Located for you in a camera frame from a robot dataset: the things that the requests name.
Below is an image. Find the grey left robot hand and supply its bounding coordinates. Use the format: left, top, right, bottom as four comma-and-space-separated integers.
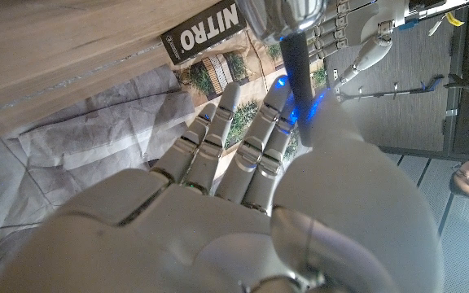
305, 0, 409, 89

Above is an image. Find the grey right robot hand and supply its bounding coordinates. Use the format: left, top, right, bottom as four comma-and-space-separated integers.
0, 75, 447, 293

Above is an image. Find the silver bell with black handle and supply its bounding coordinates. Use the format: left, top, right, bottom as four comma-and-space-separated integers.
236, 0, 329, 147

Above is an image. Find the black Nitro golf ball box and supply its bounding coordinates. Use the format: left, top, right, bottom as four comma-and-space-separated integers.
160, 0, 248, 66

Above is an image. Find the printed fabric backdrop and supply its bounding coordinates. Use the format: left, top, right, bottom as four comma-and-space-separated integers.
0, 28, 341, 282

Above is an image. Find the thin black wall rail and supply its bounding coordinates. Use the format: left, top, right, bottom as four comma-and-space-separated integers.
335, 75, 445, 102

